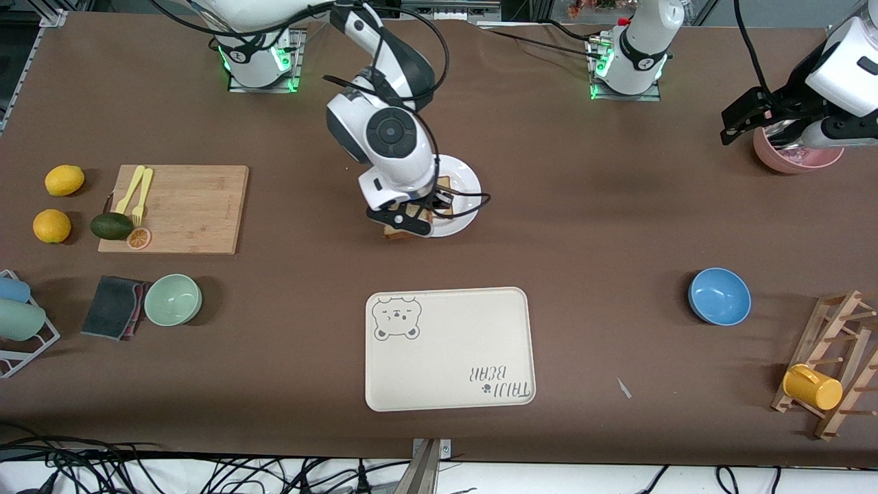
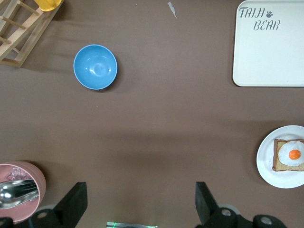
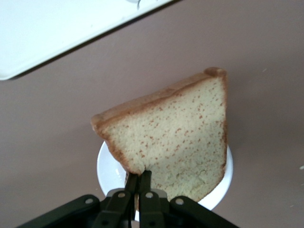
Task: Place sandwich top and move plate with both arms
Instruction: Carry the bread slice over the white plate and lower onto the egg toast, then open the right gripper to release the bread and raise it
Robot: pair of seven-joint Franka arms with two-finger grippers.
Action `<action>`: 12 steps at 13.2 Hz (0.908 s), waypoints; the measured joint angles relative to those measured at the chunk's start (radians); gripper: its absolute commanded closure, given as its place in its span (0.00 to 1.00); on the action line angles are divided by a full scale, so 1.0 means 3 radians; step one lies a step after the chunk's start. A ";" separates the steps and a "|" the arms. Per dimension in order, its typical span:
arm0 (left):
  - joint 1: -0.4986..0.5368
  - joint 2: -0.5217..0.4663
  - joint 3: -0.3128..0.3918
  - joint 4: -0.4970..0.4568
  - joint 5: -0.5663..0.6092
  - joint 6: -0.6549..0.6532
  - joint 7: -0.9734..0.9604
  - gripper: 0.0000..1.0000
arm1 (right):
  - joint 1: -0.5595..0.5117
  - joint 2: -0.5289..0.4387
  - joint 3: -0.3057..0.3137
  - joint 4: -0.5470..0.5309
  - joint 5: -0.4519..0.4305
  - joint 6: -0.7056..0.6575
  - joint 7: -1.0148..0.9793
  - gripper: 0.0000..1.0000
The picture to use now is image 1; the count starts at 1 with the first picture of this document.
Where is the toast bread slice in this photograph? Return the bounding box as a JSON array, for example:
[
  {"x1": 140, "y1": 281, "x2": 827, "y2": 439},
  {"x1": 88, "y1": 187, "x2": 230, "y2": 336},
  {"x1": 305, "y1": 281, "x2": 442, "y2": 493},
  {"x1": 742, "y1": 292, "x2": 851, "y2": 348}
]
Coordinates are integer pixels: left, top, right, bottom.
[
  {"x1": 434, "y1": 176, "x2": 455, "y2": 219},
  {"x1": 383, "y1": 206, "x2": 434, "y2": 242}
]

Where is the white round plate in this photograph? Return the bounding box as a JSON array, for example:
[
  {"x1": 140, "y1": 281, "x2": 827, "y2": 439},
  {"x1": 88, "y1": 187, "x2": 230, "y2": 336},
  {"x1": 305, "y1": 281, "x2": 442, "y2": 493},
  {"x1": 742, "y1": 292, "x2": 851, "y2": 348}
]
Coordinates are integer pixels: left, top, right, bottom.
[{"x1": 427, "y1": 155, "x2": 482, "y2": 238}]

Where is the pink bowl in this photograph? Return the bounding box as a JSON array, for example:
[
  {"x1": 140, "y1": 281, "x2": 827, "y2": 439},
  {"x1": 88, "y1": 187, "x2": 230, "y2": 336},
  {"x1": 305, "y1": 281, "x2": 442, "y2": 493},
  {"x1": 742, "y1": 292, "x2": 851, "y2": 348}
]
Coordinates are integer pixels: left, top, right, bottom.
[{"x1": 752, "y1": 127, "x2": 844, "y2": 174}]

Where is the cream bear print tray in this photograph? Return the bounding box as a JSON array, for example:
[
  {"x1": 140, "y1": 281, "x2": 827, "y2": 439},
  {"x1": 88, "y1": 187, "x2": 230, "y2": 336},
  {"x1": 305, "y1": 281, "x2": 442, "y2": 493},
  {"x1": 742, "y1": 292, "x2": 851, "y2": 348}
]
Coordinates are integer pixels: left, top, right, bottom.
[{"x1": 364, "y1": 287, "x2": 536, "y2": 412}]

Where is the blue bowl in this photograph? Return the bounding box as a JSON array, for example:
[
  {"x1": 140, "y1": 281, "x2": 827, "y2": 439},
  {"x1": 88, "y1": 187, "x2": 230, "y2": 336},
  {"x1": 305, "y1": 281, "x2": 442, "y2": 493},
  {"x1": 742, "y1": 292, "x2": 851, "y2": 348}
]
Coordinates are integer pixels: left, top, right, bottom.
[{"x1": 688, "y1": 268, "x2": 752, "y2": 326}]

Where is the wooden mug rack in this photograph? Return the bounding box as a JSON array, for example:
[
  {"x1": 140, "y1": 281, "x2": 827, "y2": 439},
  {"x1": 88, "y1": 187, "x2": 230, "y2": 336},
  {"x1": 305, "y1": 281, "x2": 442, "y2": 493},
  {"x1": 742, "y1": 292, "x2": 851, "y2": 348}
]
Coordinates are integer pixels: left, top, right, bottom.
[{"x1": 771, "y1": 290, "x2": 878, "y2": 441}]

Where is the wooden cutting board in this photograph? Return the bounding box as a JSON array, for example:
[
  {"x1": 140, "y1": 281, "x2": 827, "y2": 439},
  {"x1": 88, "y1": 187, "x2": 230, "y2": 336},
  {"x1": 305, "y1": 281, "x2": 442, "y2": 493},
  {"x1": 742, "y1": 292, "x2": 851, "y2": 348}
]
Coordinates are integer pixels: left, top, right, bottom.
[{"x1": 97, "y1": 165, "x2": 250, "y2": 255}]

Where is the aluminium profile bar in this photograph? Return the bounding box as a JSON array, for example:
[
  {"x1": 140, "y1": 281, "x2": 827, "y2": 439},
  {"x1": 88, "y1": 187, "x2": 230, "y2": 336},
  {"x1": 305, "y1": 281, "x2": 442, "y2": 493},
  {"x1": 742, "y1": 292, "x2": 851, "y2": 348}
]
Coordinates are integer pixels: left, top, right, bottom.
[{"x1": 410, "y1": 438, "x2": 452, "y2": 494}]

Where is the yellow mug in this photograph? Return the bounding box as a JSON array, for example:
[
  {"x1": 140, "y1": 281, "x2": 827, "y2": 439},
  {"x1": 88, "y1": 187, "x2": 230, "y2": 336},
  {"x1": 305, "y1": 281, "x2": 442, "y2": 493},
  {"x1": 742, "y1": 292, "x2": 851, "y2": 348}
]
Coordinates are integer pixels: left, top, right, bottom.
[{"x1": 783, "y1": 364, "x2": 844, "y2": 411}]

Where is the pale green bowl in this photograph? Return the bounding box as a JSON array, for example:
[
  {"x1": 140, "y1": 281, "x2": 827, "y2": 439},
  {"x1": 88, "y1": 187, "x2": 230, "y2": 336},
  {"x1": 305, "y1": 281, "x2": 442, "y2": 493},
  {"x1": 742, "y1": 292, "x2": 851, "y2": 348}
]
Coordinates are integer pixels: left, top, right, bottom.
[{"x1": 143, "y1": 274, "x2": 203, "y2": 327}]

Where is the yellow plastic fork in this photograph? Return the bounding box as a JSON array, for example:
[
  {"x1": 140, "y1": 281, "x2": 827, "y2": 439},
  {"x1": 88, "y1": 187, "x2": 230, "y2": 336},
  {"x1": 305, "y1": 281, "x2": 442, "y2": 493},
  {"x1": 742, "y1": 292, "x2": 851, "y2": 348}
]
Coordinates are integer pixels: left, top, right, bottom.
[{"x1": 132, "y1": 168, "x2": 154, "y2": 227}]

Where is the green avocado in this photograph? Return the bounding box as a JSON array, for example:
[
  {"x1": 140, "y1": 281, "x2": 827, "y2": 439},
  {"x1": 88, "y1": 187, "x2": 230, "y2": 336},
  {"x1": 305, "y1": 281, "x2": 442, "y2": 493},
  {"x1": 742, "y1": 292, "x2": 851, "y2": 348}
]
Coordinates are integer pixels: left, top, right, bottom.
[{"x1": 90, "y1": 212, "x2": 134, "y2": 241}]

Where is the grey folded cloth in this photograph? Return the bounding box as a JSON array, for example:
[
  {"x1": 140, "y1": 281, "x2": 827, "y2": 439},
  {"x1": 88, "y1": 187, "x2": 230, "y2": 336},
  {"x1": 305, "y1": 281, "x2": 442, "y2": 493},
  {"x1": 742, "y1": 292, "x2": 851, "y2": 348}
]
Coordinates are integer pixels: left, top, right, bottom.
[{"x1": 80, "y1": 275, "x2": 150, "y2": 341}]

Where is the yellow lemon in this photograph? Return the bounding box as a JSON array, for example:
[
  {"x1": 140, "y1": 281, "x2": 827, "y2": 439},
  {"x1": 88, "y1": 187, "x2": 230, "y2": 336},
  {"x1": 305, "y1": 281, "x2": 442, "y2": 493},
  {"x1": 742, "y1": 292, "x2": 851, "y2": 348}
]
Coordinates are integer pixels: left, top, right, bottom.
[
  {"x1": 45, "y1": 165, "x2": 86, "y2": 198},
  {"x1": 33, "y1": 209, "x2": 72, "y2": 244}
]

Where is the light blue cup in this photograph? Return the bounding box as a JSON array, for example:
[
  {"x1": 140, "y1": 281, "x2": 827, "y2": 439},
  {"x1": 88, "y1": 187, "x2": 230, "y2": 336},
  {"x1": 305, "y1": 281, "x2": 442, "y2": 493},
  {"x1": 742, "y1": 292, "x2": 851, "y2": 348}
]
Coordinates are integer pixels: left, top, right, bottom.
[{"x1": 0, "y1": 276, "x2": 32, "y2": 304}]

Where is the pale green cup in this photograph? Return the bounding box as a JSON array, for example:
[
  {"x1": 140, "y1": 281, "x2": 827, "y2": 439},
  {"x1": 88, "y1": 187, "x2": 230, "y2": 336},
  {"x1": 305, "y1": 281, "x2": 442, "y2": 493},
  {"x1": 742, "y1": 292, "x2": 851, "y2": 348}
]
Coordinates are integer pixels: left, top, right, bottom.
[{"x1": 0, "y1": 299, "x2": 47, "y2": 342}]

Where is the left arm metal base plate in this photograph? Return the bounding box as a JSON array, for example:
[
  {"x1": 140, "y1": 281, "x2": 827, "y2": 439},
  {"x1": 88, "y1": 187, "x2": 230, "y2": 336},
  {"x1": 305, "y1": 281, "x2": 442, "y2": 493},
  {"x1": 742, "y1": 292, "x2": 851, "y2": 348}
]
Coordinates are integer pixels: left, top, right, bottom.
[{"x1": 586, "y1": 38, "x2": 663, "y2": 102}]

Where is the black cable on table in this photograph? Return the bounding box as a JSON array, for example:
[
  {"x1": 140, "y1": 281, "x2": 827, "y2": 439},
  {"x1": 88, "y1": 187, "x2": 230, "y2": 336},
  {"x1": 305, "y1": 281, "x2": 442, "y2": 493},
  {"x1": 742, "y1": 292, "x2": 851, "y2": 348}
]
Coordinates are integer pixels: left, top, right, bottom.
[{"x1": 480, "y1": 24, "x2": 601, "y2": 59}]

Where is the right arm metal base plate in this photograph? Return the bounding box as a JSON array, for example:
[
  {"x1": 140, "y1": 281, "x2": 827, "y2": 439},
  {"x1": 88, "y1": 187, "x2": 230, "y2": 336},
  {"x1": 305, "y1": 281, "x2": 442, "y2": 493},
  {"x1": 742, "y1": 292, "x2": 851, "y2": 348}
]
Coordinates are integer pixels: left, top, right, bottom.
[{"x1": 228, "y1": 27, "x2": 302, "y2": 94}]

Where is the white wire cup rack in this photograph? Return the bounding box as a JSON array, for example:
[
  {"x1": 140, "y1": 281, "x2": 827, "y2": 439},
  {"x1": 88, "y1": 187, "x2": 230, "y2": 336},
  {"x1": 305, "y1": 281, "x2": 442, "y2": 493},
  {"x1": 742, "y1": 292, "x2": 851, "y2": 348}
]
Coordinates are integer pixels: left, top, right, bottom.
[{"x1": 0, "y1": 269, "x2": 61, "y2": 379}]

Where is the black cable bundle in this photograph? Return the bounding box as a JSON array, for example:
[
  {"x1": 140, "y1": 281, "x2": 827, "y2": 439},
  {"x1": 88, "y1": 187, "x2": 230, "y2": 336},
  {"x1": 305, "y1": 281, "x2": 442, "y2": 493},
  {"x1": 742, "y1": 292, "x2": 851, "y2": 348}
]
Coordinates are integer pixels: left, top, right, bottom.
[{"x1": 0, "y1": 432, "x2": 412, "y2": 494}]

